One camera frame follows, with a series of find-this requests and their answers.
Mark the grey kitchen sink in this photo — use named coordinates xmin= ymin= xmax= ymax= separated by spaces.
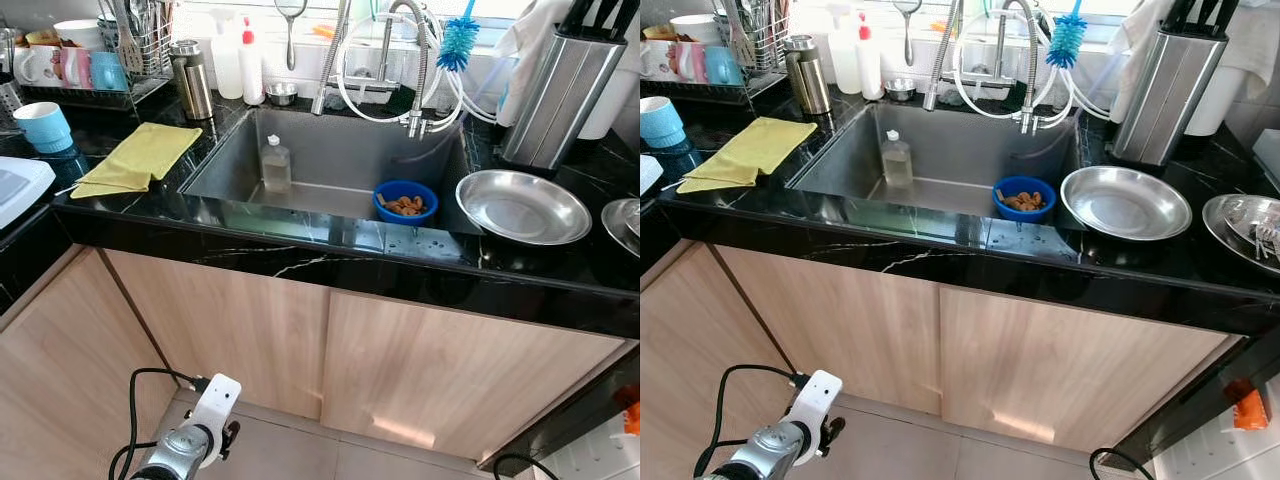
xmin=178 ymin=105 xmax=481 ymax=236
xmin=787 ymin=100 xmax=1086 ymax=231

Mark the steel kitchen faucet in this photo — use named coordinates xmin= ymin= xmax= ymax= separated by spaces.
xmin=312 ymin=0 xmax=401 ymax=116
xmin=922 ymin=0 xmax=1011 ymax=111

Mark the wooden cabinet door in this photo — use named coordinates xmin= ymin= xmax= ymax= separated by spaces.
xmin=640 ymin=240 xmax=801 ymax=480
xmin=100 ymin=250 xmax=333 ymax=421
xmin=0 ymin=245 xmax=181 ymax=480
xmin=715 ymin=245 xmax=946 ymax=416
xmin=320 ymin=290 xmax=629 ymax=463
xmin=938 ymin=285 xmax=1241 ymax=453

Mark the white washing machine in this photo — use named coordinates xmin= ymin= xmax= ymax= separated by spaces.
xmin=1150 ymin=395 xmax=1280 ymax=480
xmin=545 ymin=410 xmax=641 ymax=480

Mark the blue plastic bowl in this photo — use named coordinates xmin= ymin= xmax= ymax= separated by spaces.
xmin=372 ymin=180 xmax=440 ymax=227
xmin=992 ymin=176 xmax=1058 ymax=223

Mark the clear dish soap bottle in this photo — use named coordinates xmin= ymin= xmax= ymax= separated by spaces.
xmin=882 ymin=130 xmax=915 ymax=189
xmin=260 ymin=133 xmax=293 ymax=193

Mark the round steel plate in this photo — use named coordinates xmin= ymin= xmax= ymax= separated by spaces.
xmin=600 ymin=197 xmax=641 ymax=258
xmin=457 ymin=170 xmax=593 ymax=246
xmin=1060 ymin=166 xmax=1193 ymax=242
xmin=1203 ymin=195 xmax=1280 ymax=276

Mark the yellow cloth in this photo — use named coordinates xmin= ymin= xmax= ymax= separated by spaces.
xmin=677 ymin=117 xmax=819 ymax=195
xmin=70 ymin=122 xmax=204 ymax=199

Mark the light blue cup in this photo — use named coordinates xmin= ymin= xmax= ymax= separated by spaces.
xmin=640 ymin=95 xmax=688 ymax=149
xmin=13 ymin=102 xmax=76 ymax=156

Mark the steel thermos flask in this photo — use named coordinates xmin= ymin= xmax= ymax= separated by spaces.
xmin=783 ymin=35 xmax=831 ymax=116
xmin=170 ymin=38 xmax=214 ymax=121

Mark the white bottle red cap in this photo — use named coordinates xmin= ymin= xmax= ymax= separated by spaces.
xmin=855 ymin=12 xmax=883 ymax=101
xmin=238 ymin=15 xmax=266 ymax=106

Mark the white spray bottle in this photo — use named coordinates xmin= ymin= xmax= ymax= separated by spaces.
xmin=210 ymin=8 xmax=246 ymax=101
xmin=825 ymin=5 xmax=863 ymax=96

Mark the blue mug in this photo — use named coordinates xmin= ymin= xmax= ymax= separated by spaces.
xmin=90 ymin=50 xmax=129 ymax=93
xmin=705 ymin=45 xmax=746 ymax=88

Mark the pink mug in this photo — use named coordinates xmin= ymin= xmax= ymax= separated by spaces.
xmin=58 ymin=45 xmax=93 ymax=91
xmin=675 ymin=42 xmax=709 ymax=86

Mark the white round container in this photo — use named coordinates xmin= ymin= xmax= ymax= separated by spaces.
xmin=580 ymin=60 xmax=641 ymax=141
xmin=1185 ymin=62 xmax=1246 ymax=138

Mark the white mug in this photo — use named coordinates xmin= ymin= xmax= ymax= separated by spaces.
xmin=15 ymin=45 xmax=61 ymax=86
xmin=645 ymin=40 xmax=676 ymax=81

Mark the white bowl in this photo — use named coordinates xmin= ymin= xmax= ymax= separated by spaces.
xmin=52 ymin=18 xmax=106 ymax=51
xmin=668 ymin=14 xmax=721 ymax=43

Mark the steel knife block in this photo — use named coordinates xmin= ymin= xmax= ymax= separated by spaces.
xmin=500 ymin=28 xmax=629 ymax=171
xmin=1110 ymin=25 xmax=1229 ymax=166

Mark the steel mesh strainer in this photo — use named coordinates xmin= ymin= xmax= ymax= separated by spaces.
xmin=273 ymin=0 xmax=308 ymax=71
xmin=893 ymin=0 xmax=926 ymax=68

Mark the blue bottle brush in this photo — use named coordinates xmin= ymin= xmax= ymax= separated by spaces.
xmin=1047 ymin=0 xmax=1089 ymax=69
xmin=437 ymin=0 xmax=481 ymax=73

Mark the beige cloth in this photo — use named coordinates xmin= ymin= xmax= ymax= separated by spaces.
xmin=1108 ymin=0 xmax=1176 ymax=61
xmin=495 ymin=0 xmax=551 ymax=61

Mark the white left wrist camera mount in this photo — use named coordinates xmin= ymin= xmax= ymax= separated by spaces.
xmin=190 ymin=373 xmax=242 ymax=446
xmin=785 ymin=370 xmax=843 ymax=446

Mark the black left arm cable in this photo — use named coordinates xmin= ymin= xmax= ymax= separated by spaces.
xmin=108 ymin=368 xmax=211 ymax=480
xmin=708 ymin=365 xmax=807 ymax=480

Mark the wire dish rack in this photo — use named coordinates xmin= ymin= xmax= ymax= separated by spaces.
xmin=640 ymin=10 xmax=791 ymax=101
xmin=0 ymin=0 xmax=176 ymax=111

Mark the wire cutlery holder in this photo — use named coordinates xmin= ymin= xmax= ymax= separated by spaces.
xmin=715 ymin=0 xmax=791 ymax=71
xmin=100 ymin=0 xmax=173 ymax=76

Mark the white looped hose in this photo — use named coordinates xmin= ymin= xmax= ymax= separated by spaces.
xmin=950 ymin=8 xmax=1111 ymax=121
xmin=337 ymin=10 xmax=501 ymax=126

